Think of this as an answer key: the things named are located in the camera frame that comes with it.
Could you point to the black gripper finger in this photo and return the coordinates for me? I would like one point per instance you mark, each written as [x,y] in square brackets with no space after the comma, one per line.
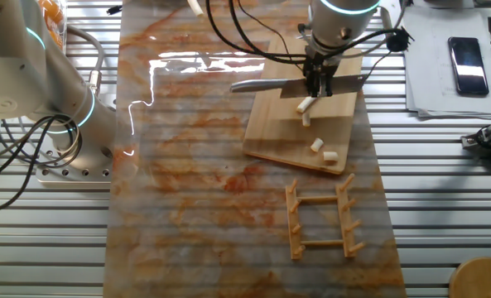
[323,85]
[309,85]

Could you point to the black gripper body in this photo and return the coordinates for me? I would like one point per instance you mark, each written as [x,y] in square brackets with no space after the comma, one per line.
[321,64]

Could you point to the steel cleaver knife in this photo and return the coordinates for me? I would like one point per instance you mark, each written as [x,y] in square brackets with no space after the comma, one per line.
[261,85]

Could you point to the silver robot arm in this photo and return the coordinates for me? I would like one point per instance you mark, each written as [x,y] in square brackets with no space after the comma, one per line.
[340,25]

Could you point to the white scallion stalk piece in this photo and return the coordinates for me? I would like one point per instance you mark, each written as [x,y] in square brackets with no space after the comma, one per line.
[305,104]

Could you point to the short cut scallion piece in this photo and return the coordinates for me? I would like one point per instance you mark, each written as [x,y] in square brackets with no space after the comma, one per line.
[306,119]
[330,156]
[316,145]

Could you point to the wooden cutting board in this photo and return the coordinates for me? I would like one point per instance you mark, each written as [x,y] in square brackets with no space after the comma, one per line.
[278,136]

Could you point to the wooden peg knife rack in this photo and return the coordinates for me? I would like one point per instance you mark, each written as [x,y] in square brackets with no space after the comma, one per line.
[293,215]

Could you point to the black smartphone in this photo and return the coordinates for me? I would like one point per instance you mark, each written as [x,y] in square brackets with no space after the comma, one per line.
[468,66]

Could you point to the marble pattern table mat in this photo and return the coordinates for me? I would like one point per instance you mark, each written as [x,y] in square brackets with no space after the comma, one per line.
[187,227]

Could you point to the small black object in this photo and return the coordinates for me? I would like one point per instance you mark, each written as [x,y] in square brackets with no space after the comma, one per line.
[113,10]

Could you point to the wooden mug tree stand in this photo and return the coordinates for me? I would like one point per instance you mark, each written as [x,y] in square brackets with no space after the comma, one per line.
[481,281]

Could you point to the clear plastic fruit container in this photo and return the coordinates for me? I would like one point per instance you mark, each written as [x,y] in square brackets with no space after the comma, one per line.
[61,37]

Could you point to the orange fruit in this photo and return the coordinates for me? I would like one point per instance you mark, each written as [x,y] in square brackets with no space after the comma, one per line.
[50,10]

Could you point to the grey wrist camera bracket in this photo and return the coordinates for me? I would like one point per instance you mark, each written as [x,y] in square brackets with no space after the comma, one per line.
[386,18]

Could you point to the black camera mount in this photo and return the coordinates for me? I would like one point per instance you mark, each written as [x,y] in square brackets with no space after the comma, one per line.
[483,138]

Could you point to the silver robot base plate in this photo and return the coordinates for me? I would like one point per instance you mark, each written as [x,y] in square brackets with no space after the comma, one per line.
[75,178]

